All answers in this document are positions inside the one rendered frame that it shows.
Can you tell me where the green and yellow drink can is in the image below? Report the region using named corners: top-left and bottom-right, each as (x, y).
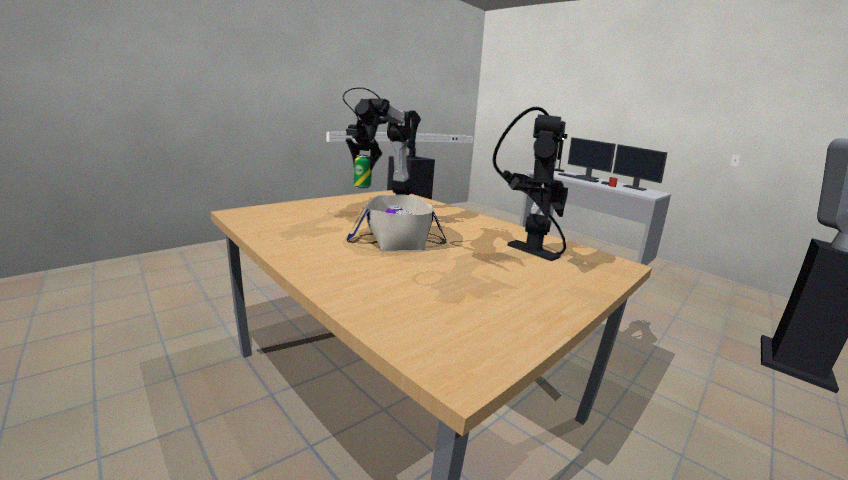
top-left (354, 155), bottom-right (372, 188)

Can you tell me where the white tote bag with blue handles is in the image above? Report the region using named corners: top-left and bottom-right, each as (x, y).
top-left (346, 195), bottom-right (447, 250)

